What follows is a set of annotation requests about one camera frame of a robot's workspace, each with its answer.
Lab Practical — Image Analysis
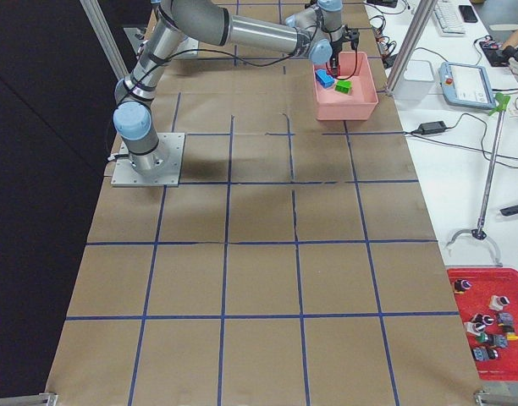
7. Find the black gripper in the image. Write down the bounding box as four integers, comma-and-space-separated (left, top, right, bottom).
328, 37, 344, 77

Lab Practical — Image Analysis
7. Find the blue three-stud toy block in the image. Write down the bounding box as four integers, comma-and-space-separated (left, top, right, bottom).
314, 69, 335, 89

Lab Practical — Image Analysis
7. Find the green toy block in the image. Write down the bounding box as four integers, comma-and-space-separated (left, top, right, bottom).
334, 80, 353, 95

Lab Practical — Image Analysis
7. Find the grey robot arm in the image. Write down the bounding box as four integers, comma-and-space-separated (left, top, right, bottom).
113, 1, 346, 176

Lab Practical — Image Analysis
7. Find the pink plastic box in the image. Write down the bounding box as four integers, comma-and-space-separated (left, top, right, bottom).
313, 52, 378, 121

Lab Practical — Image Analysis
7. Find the white square device box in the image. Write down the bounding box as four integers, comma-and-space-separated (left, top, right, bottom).
394, 59, 435, 103

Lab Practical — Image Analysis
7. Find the black power adapter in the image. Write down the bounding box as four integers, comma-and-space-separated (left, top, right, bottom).
416, 121, 448, 135

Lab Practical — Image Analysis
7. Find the white keyboard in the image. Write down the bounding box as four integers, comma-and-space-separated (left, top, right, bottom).
433, 1, 466, 36

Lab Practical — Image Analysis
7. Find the blue teach pendant tablet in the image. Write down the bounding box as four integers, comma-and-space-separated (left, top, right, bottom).
438, 62, 496, 110

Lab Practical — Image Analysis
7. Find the black smartphone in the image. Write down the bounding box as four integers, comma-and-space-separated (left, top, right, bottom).
458, 5, 478, 24

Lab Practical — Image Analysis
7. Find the red tray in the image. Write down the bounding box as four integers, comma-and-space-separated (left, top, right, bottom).
448, 267, 518, 381

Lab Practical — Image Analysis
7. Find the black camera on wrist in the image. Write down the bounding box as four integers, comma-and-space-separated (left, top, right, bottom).
342, 25, 360, 51

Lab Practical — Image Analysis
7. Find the aluminium frame post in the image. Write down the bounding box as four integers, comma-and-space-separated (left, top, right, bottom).
385, 0, 438, 96

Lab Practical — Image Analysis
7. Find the green handled reach grabber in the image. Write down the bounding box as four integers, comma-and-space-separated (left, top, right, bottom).
445, 92, 512, 267

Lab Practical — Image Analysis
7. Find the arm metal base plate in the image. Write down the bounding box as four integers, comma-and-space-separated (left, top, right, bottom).
111, 133, 185, 187

